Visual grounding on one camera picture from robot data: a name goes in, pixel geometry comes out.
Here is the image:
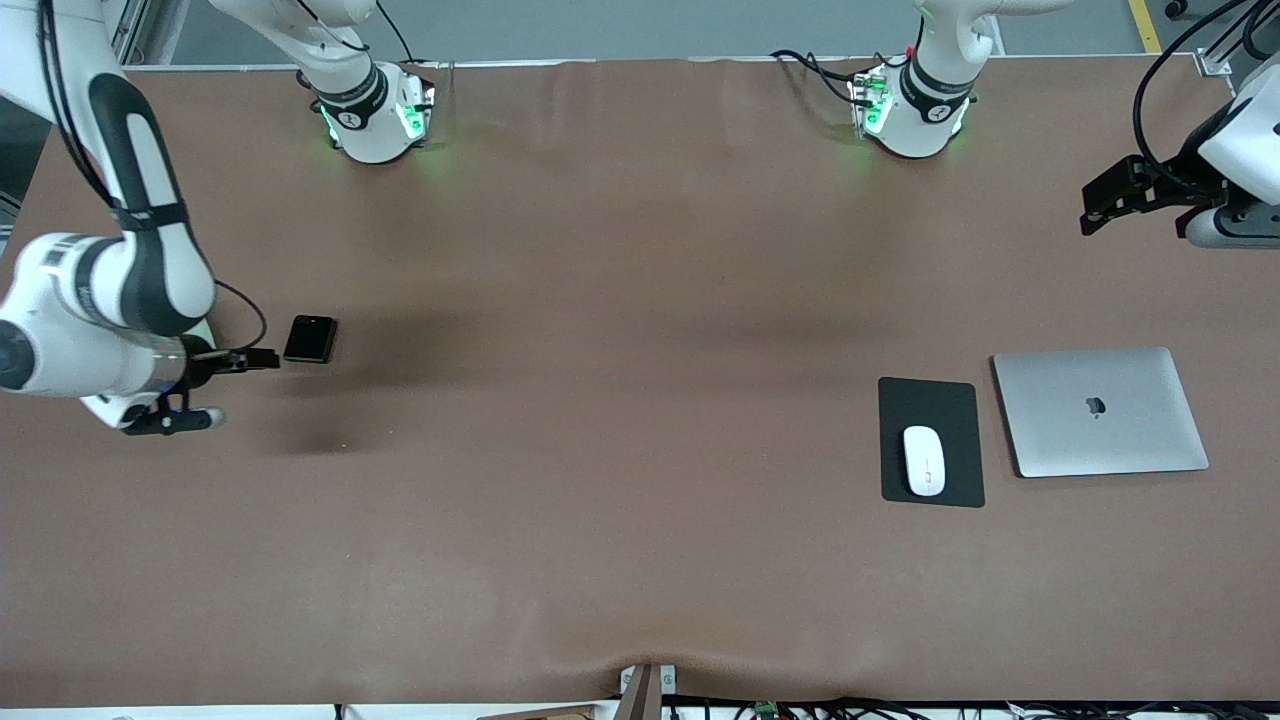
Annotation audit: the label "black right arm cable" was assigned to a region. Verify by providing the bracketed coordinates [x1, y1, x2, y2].
[38, 0, 423, 353]

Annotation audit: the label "metal table edge bracket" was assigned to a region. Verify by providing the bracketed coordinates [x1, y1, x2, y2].
[618, 662, 677, 720]

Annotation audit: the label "black base cable bundle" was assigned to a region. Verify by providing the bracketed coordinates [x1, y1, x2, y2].
[770, 48, 873, 106]

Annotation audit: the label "silver closed laptop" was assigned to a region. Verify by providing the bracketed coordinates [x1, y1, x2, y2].
[992, 347, 1211, 479]

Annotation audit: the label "black smartphone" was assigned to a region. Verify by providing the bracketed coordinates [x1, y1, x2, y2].
[283, 314, 339, 365]

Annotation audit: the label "aluminium frame struts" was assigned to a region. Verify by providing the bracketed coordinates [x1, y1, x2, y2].
[100, 0, 151, 69]

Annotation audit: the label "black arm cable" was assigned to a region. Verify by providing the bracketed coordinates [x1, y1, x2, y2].
[1132, 0, 1256, 191]
[38, 0, 423, 353]

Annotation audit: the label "white computer mouse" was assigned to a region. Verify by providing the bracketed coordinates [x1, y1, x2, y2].
[903, 426, 947, 497]

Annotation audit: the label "brown table cover mat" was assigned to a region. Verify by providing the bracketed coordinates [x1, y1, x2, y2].
[0, 55, 1280, 706]

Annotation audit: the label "black cables under table edge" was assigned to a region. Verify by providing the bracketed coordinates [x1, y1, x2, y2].
[670, 698, 1280, 720]

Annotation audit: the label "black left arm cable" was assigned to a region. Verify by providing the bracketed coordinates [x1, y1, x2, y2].
[1132, 0, 1256, 191]

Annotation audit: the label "black mouse pad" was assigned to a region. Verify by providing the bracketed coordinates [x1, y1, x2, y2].
[878, 377, 986, 509]

